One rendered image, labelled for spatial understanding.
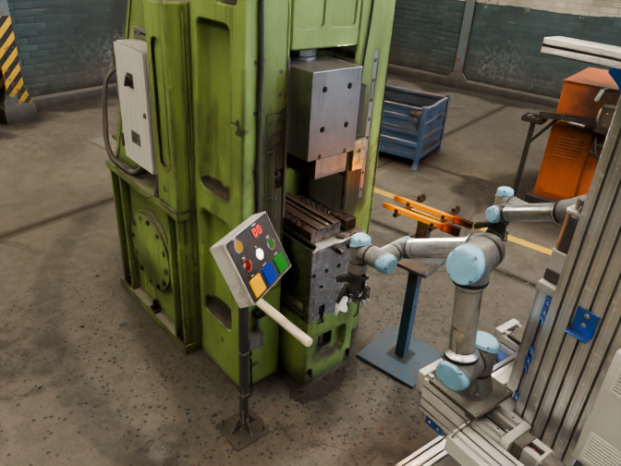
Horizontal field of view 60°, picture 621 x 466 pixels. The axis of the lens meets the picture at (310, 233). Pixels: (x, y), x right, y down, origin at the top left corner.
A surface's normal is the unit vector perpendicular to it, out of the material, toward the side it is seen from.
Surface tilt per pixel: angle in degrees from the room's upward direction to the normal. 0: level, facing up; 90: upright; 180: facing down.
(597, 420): 90
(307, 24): 90
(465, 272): 82
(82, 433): 0
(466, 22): 90
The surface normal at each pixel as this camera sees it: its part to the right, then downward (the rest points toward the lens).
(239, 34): -0.76, 0.26
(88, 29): 0.78, 0.34
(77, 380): 0.06, -0.87
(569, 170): -0.59, 0.40
